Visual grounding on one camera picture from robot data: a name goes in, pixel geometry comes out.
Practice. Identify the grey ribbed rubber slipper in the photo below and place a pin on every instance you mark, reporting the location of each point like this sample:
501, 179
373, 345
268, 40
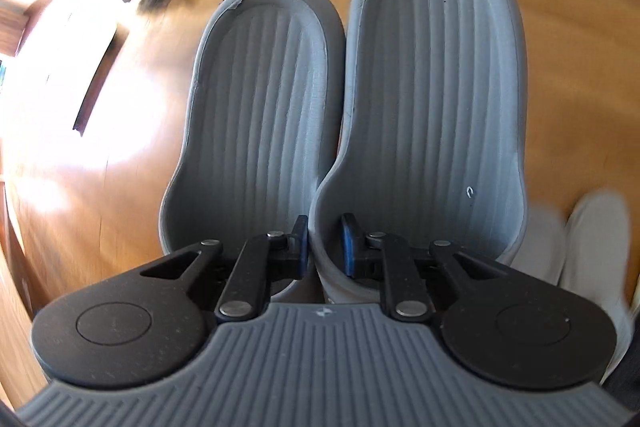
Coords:
430, 82
255, 107

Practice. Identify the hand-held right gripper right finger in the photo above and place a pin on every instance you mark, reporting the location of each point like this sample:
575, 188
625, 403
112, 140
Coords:
348, 252

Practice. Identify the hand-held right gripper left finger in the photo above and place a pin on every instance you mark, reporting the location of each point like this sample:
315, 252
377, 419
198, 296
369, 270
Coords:
301, 252

